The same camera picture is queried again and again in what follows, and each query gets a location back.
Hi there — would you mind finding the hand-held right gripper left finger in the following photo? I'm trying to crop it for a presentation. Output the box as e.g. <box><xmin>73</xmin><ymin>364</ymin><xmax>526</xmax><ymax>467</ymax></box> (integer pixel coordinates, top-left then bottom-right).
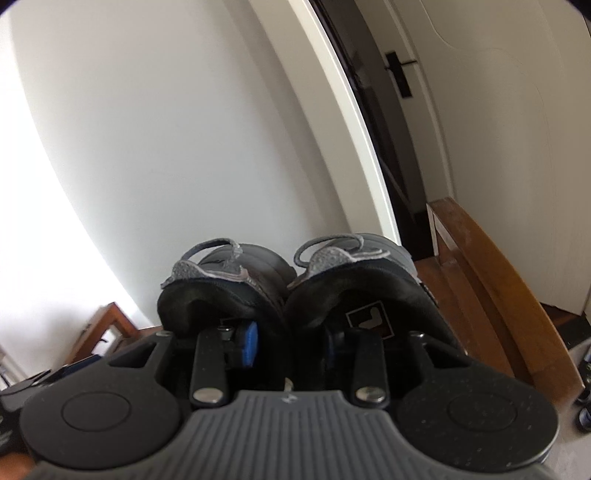
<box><xmin>108</xmin><ymin>320</ymin><xmax>259</xmax><ymax>408</ymax></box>

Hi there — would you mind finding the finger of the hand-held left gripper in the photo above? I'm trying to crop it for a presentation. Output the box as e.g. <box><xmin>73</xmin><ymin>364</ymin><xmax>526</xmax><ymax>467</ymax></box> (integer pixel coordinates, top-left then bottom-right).
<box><xmin>46</xmin><ymin>353</ymin><xmax>109</xmax><ymax>386</ymax></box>

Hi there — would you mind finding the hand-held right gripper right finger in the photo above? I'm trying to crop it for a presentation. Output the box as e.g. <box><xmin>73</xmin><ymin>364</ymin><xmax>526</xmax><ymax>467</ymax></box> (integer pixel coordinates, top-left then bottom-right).
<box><xmin>325</xmin><ymin>329</ymin><xmax>472</xmax><ymax>408</ymax></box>

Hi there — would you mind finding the grey black cream sneaker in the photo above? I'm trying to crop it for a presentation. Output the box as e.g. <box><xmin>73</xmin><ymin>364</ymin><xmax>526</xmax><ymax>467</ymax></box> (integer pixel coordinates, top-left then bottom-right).
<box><xmin>157</xmin><ymin>237</ymin><xmax>298</xmax><ymax>365</ymax></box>
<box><xmin>286</xmin><ymin>232</ymin><xmax>467</xmax><ymax>361</ymax></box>

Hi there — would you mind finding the wooden shoe rack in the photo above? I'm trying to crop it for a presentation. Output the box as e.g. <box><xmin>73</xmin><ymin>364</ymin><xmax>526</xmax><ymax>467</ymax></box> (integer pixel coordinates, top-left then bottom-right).
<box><xmin>65</xmin><ymin>198</ymin><xmax>586</xmax><ymax>403</ymax></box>

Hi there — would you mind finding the dark door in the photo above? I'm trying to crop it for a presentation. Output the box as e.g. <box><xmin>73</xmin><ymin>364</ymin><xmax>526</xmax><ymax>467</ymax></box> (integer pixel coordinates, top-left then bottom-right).
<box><xmin>309</xmin><ymin>0</ymin><xmax>428</xmax><ymax>259</ymax></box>

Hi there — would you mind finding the white door frame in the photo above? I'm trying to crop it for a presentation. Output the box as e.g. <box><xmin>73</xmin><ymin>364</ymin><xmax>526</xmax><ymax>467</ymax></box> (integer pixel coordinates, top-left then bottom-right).
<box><xmin>249</xmin><ymin>0</ymin><xmax>402</xmax><ymax>245</ymax></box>

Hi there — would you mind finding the black door handle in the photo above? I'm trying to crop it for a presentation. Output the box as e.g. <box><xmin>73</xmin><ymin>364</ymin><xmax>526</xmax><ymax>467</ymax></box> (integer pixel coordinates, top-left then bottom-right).
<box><xmin>385</xmin><ymin>52</ymin><xmax>419</xmax><ymax>99</ymax></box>

